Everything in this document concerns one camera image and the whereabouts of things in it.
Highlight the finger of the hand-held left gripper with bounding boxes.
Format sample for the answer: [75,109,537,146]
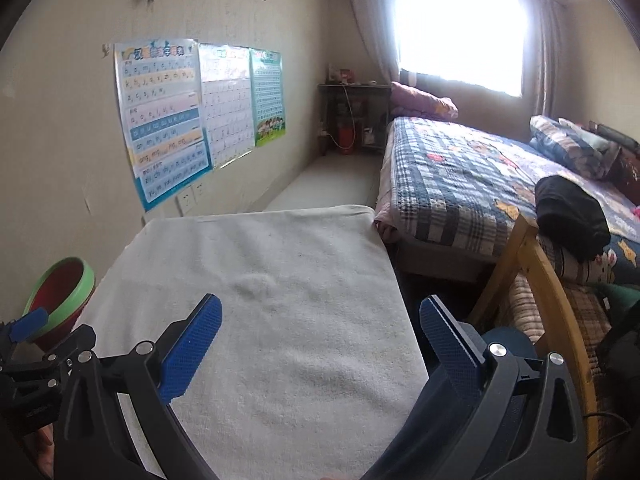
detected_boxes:
[0,324,97,386]
[0,308,50,347]

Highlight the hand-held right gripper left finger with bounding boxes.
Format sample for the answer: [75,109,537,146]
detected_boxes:
[52,292,224,480]

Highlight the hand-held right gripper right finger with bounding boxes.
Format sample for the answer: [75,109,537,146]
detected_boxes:
[385,295,589,480]

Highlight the red bin with green rim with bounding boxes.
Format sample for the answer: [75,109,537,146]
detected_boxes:
[22,257,96,357]

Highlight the person's left hand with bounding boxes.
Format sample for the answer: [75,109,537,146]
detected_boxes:
[30,425,57,480]

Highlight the white towel table cover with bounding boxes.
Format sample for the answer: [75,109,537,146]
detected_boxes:
[72,204,432,480]

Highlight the wooden chair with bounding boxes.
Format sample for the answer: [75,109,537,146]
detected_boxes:
[467,214,602,480]

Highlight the dark green bag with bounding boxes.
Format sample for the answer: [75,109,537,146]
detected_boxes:
[595,282,640,397]

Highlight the bed with plaid quilt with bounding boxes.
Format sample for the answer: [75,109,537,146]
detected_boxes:
[375,116,640,287]

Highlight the black folded clothing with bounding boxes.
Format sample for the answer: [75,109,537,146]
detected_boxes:
[535,175,612,261]

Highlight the plaid pillow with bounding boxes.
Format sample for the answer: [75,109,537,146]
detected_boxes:
[529,115,619,181]

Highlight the pink pillow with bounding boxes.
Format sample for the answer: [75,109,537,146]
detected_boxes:
[390,81,460,121]

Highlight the dark shelf unit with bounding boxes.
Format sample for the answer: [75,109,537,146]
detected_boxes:
[318,82,394,156]

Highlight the dark red pillow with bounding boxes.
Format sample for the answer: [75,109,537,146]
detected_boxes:
[589,120,640,207]

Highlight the small boxes on shelf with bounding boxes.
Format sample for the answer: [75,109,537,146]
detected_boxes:
[327,65,361,85]

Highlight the grey curtain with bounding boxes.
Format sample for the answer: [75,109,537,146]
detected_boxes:
[344,0,406,86]
[520,0,569,121]

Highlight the bright window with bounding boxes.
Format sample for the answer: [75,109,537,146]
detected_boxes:
[395,0,531,99]

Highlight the black cable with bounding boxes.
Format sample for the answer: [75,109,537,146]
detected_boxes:
[582,410,634,467]

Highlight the blue alphabet wall poster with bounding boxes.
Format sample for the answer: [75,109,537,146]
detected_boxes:
[114,37,212,214]

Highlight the white grid wall poster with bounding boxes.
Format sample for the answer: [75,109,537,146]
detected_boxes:
[197,42,256,170]

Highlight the green chart wall poster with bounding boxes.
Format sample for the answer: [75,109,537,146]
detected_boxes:
[249,49,289,149]

